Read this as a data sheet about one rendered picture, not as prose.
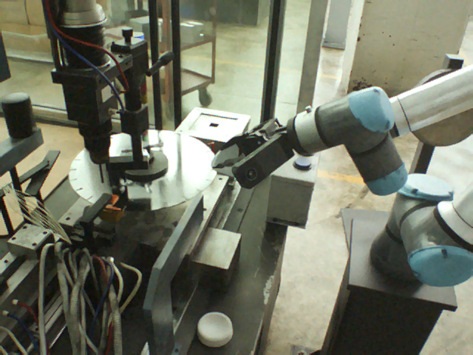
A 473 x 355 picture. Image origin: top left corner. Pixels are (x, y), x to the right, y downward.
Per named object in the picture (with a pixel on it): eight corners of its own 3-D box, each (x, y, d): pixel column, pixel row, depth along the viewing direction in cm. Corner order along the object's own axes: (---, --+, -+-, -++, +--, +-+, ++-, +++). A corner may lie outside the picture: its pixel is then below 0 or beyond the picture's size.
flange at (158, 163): (177, 157, 98) (177, 149, 96) (154, 183, 89) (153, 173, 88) (135, 148, 100) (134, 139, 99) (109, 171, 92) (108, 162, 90)
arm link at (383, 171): (402, 154, 80) (379, 109, 75) (416, 188, 71) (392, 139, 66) (364, 171, 83) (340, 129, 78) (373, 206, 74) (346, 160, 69)
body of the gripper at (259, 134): (268, 157, 87) (320, 141, 79) (251, 177, 80) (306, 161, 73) (252, 125, 85) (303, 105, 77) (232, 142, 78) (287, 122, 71)
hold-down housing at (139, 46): (133, 124, 84) (125, 22, 73) (153, 129, 83) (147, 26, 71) (117, 135, 80) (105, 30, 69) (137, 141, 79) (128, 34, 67)
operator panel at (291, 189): (283, 166, 134) (288, 124, 126) (317, 173, 132) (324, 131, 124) (264, 221, 112) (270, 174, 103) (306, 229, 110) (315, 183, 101)
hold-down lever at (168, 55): (146, 61, 81) (145, 46, 79) (176, 64, 79) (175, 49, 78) (127, 74, 74) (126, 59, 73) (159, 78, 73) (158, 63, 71)
